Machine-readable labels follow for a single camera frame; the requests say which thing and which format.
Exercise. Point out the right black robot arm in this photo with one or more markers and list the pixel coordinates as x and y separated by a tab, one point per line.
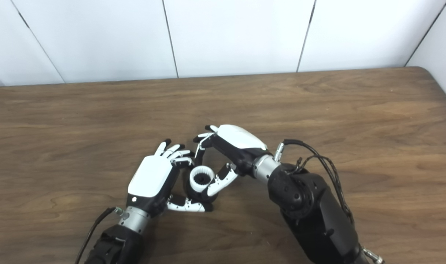
314	216

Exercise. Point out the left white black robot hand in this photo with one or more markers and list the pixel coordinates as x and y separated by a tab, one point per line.
153	176

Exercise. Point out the round black part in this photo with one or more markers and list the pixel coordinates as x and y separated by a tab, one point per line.
195	195

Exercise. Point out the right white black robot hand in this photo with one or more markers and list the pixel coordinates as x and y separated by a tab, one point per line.
241	141

